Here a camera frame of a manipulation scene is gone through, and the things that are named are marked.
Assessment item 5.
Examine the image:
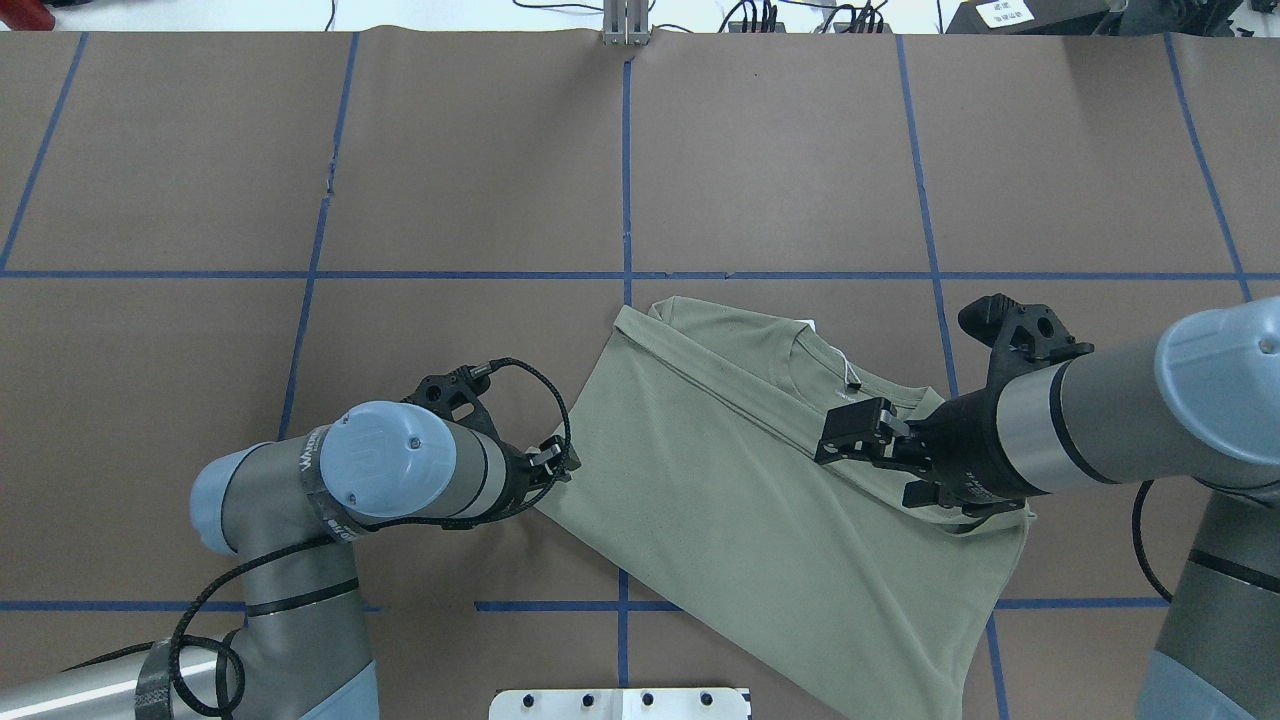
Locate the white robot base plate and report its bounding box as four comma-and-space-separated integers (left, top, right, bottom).
488, 687, 753, 719

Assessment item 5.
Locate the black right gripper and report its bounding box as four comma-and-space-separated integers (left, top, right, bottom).
814, 391, 1030, 519

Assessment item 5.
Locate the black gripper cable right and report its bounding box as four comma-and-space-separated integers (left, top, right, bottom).
1132, 480, 1172, 603

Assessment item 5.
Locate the red object corner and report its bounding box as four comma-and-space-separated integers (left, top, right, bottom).
0, 0, 56, 32

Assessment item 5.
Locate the olive green long-sleeve shirt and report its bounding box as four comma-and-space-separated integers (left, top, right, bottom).
540, 296, 1033, 719

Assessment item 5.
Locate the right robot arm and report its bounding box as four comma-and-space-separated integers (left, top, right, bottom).
814, 293, 1279, 719

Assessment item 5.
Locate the black labelled box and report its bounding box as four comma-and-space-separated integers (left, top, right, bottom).
943, 1, 1114, 36

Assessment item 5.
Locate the aluminium frame post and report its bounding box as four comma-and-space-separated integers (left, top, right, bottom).
600, 0, 653, 47

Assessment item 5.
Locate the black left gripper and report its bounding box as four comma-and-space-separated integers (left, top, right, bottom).
495, 436, 581, 521

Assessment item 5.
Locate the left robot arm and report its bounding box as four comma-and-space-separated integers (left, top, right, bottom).
3, 401, 579, 719

